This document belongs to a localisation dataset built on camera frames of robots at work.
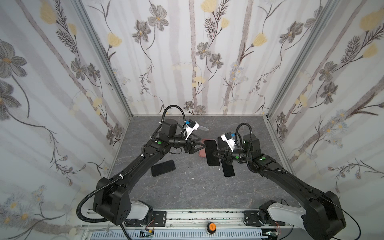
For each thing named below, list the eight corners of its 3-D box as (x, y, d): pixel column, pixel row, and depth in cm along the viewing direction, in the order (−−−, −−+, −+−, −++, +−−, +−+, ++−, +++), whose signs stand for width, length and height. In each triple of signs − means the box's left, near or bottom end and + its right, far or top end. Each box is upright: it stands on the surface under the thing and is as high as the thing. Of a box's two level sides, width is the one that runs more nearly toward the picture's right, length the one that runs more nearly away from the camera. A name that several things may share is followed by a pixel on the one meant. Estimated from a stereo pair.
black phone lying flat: (153, 177, 90) (152, 176, 89) (151, 168, 94) (150, 166, 92) (176, 169, 94) (176, 167, 92) (173, 160, 98) (173, 158, 96)
